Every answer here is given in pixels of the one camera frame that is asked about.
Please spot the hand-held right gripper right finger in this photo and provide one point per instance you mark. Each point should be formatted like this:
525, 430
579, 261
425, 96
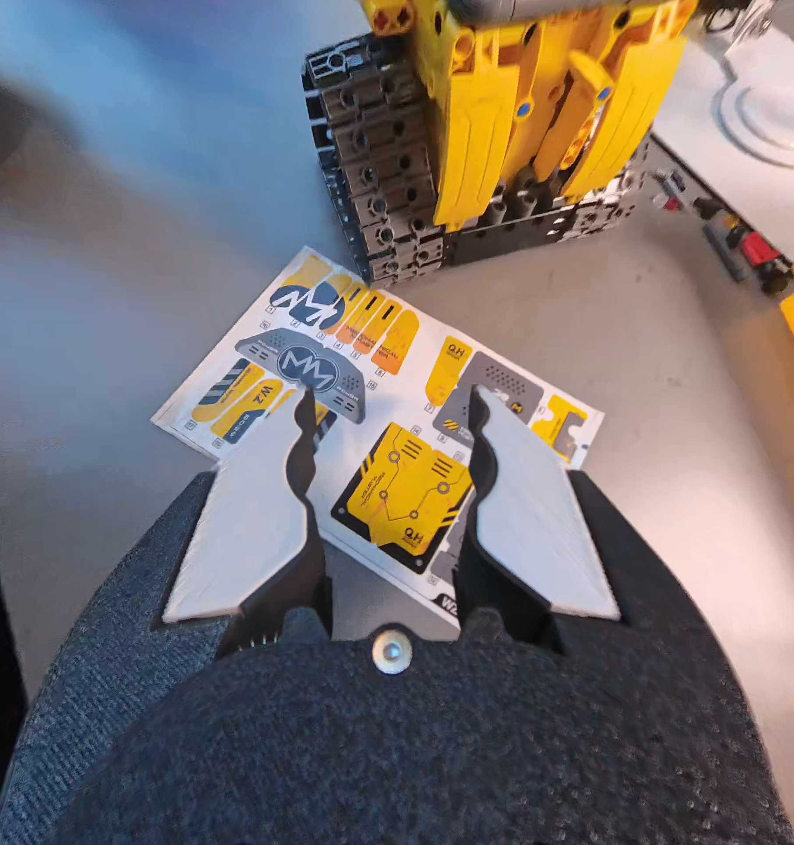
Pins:
549, 541

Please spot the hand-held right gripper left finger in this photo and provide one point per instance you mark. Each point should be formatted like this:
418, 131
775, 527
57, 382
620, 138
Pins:
239, 541

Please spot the yellow grey sticker sheet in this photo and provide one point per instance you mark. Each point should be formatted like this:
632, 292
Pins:
397, 337

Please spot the yellow grey brick robot model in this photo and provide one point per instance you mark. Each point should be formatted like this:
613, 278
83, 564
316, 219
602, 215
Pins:
503, 106

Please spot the grey desk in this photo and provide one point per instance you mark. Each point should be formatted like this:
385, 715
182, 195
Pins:
133, 264

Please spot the scattered small brick parts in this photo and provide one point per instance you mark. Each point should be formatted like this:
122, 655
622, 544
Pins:
753, 248

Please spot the white book stand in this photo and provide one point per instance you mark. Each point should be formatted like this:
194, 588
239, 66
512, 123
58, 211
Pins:
766, 172

